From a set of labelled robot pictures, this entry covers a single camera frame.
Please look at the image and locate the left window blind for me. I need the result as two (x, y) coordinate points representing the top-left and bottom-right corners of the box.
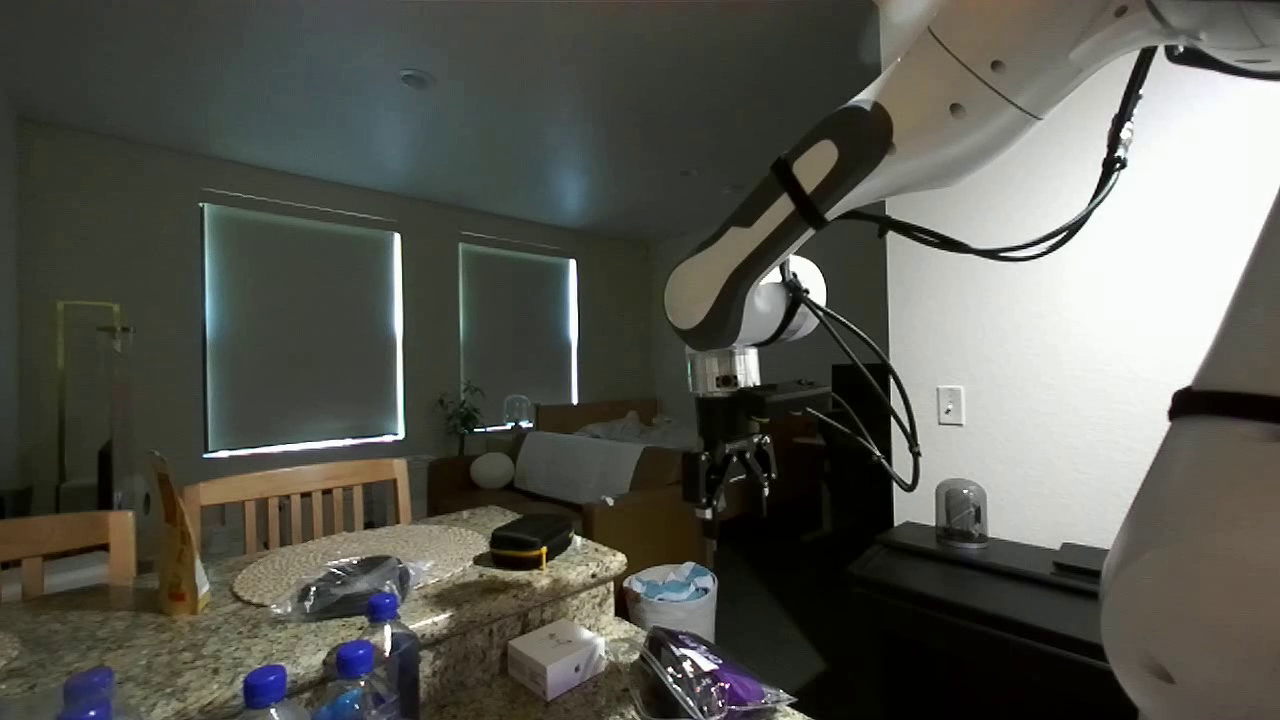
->
(201, 206), (404, 460)

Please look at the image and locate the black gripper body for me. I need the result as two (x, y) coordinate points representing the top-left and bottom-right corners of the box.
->
(693, 387), (776, 520)

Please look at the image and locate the white light switch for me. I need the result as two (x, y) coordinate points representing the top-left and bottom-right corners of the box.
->
(937, 384), (970, 430)

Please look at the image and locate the purple plastic bag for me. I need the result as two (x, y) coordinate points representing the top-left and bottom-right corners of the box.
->
(637, 628), (794, 720)

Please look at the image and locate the window blind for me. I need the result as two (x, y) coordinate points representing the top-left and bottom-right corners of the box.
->
(462, 244), (581, 430)
(201, 206), (404, 460)

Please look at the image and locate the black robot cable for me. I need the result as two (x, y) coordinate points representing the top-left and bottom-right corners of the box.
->
(795, 46), (1161, 496)

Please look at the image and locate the glass jar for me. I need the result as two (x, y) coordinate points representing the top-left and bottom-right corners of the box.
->
(937, 476), (988, 544)

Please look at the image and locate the wooden chair back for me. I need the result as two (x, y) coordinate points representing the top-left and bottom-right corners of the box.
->
(185, 456), (414, 554)
(0, 511), (138, 600)

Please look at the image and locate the blue-capped water bottle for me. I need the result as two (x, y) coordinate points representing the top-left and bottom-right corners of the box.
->
(55, 668), (124, 720)
(366, 593), (420, 720)
(238, 663), (295, 720)
(314, 640), (392, 720)

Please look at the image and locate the potted plant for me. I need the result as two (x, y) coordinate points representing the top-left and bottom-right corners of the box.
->
(437, 384), (484, 453)

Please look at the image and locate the right window blind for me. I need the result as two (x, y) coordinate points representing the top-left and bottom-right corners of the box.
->
(462, 244), (581, 430)

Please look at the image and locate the black side cabinet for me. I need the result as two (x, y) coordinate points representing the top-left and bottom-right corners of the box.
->
(843, 526), (1136, 720)

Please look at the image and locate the grey plastic bag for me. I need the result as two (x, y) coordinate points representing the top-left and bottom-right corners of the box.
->
(293, 558), (414, 622)

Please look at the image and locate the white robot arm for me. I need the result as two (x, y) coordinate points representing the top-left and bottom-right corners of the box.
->
(666, 0), (1280, 720)

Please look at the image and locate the white small box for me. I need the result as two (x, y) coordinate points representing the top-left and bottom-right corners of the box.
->
(507, 622), (606, 700)

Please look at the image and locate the woven round placemat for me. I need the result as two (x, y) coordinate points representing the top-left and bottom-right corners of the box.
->
(232, 526), (487, 612)

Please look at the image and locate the white trash bin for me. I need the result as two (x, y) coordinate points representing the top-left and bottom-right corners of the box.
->
(624, 561), (720, 640)

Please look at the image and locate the brown paper bag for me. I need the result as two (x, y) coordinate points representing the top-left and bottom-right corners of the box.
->
(153, 465), (208, 615)

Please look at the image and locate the black zippered case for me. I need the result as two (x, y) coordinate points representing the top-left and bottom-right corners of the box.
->
(487, 511), (572, 570)

